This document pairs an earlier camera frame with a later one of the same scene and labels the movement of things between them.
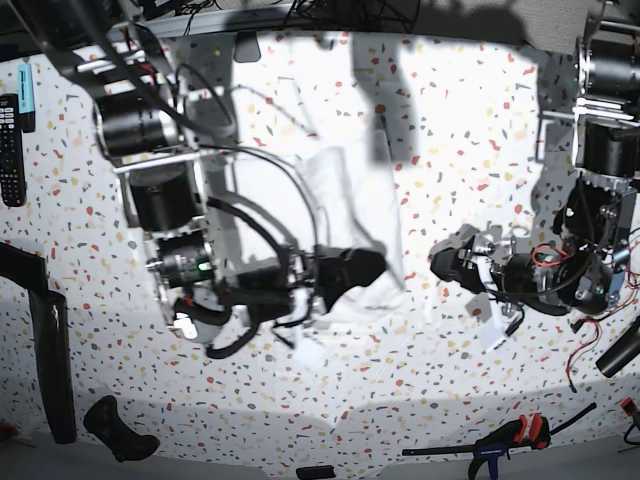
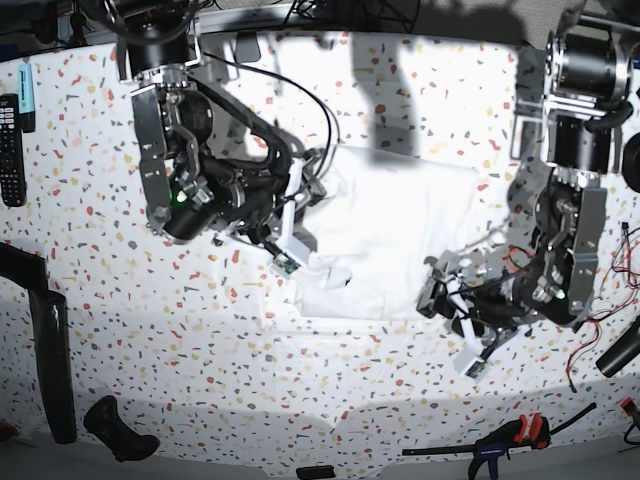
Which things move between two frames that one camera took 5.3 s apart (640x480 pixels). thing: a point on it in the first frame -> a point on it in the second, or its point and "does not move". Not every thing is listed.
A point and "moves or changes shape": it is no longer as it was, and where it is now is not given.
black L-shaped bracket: (27, 272) does not move
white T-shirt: (355, 202) moves or changes shape
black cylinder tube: (621, 353) does not move
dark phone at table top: (247, 48) does not move
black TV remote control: (12, 169) does not move
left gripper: (281, 294) -> (297, 236)
